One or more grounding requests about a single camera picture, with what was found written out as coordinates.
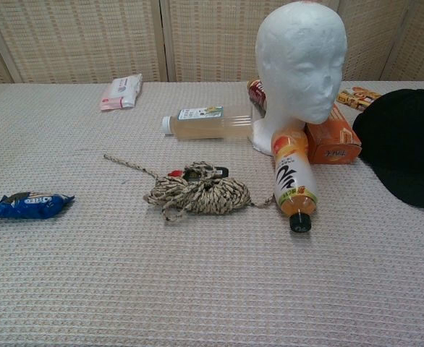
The black baseball cap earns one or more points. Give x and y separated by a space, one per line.
403 144

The white foam mannequin head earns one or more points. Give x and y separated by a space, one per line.
299 47

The black and red small device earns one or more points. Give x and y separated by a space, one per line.
222 170

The clear bottle with pale drink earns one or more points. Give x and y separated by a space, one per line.
204 128

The orange juice bottle black cap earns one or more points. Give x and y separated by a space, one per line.
293 173

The red snack can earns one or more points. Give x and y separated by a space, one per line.
256 92

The beige woven tablecloth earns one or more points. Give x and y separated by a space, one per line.
212 289

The pink white wet wipes pack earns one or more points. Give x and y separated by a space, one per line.
121 92

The orange cardboard box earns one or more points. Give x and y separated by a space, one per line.
335 144

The yellow red snack box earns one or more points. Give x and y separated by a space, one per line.
356 97

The woven folding screen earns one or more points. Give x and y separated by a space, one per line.
89 36

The blue Oreo cookie pack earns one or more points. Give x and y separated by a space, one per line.
27 206

